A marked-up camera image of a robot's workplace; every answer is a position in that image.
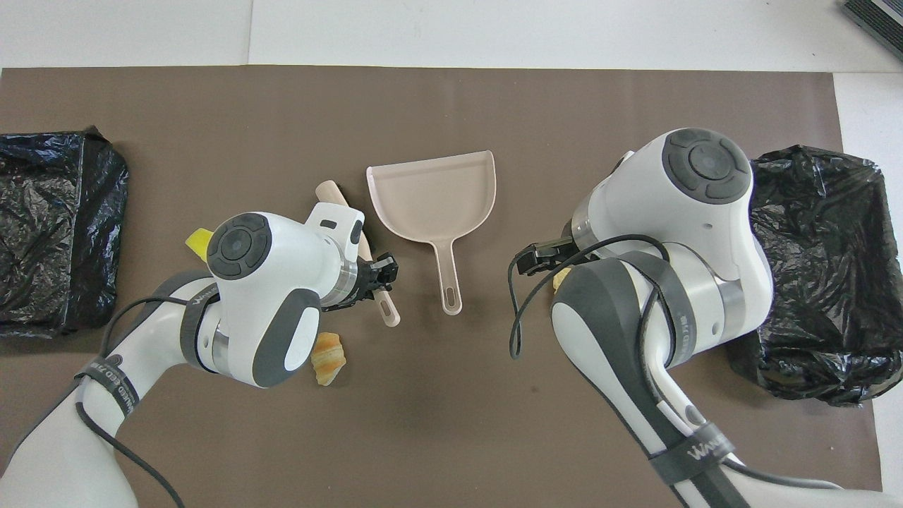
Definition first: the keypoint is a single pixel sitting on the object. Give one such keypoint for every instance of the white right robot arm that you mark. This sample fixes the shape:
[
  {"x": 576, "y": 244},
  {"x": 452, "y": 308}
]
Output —
[{"x": 705, "y": 233}]

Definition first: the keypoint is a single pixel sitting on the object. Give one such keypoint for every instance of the toy croissant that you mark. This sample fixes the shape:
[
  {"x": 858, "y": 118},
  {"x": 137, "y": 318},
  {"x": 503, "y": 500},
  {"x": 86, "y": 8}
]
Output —
[{"x": 330, "y": 360}]

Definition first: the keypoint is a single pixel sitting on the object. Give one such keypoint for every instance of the beige hand brush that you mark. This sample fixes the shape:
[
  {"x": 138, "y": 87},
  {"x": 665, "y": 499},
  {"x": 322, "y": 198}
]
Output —
[{"x": 330, "y": 192}]

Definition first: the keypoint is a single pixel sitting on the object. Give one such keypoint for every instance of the yellow sponge piece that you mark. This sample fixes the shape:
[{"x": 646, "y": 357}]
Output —
[{"x": 200, "y": 243}]

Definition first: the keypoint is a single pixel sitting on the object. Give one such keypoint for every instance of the pale crumpled chip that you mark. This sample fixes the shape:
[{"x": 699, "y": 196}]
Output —
[{"x": 558, "y": 281}]

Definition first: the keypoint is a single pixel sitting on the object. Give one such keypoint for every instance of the brown paper table mat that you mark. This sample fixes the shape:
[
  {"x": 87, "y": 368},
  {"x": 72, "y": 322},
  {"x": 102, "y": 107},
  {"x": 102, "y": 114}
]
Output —
[{"x": 451, "y": 423}]

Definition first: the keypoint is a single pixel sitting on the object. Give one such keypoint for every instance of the grey ribbed device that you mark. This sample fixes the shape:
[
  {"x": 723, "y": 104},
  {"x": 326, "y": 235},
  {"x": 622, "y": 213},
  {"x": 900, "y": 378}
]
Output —
[{"x": 878, "y": 17}]

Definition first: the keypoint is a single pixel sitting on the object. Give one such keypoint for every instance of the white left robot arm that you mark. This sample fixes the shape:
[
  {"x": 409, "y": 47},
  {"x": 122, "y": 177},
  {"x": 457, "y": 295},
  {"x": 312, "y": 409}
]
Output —
[{"x": 268, "y": 296}]

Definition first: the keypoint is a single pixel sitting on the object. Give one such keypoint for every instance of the black bag-lined bin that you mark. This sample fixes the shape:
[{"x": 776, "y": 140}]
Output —
[
  {"x": 832, "y": 247},
  {"x": 42, "y": 233}
]

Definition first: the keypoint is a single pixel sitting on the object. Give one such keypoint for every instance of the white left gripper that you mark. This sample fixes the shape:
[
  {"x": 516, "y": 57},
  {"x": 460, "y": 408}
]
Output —
[{"x": 338, "y": 229}]

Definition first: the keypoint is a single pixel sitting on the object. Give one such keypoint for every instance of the beige plastic dustpan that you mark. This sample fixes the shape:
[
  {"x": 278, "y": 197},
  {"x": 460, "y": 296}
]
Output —
[{"x": 430, "y": 197}]

